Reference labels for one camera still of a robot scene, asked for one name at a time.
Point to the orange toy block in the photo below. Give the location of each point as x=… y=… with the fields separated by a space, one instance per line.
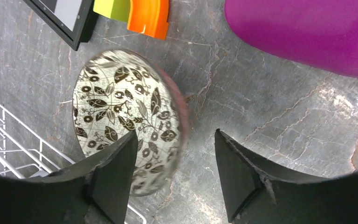
x=149 y=17

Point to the white wire dish rack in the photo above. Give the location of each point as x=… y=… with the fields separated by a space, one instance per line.
x=25 y=154

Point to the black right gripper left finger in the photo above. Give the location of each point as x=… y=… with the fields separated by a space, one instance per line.
x=101 y=181

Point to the black white chessboard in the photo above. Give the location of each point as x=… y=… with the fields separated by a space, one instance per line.
x=73 y=20

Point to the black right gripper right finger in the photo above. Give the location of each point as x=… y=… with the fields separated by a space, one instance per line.
x=257 y=190

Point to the brown floral bowl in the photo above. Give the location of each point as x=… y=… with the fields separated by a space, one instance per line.
x=120 y=91

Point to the magenta plastic object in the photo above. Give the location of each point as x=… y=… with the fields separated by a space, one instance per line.
x=319 y=33

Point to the green toy block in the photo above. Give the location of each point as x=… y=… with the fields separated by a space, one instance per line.
x=114 y=9

